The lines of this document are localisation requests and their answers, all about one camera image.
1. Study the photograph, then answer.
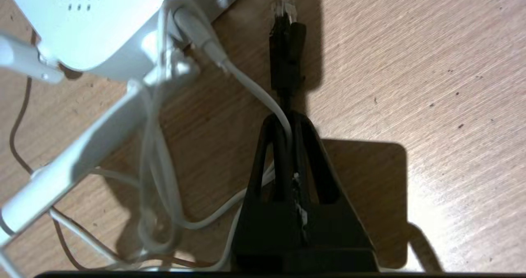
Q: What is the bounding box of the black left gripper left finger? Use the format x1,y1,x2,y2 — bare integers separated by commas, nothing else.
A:
231,113,305,272

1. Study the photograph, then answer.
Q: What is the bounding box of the white power adapter with cord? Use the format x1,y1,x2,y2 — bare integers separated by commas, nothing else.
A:
0,0,293,272

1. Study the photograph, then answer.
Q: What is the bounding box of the black ethernet cable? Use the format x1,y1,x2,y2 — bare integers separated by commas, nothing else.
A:
268,0,308,116

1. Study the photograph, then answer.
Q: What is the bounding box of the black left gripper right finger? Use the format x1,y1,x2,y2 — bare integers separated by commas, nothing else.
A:
284,111,379,272

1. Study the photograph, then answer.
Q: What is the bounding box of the white wifi router with antennas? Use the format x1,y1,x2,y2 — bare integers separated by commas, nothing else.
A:
0,0,257,239

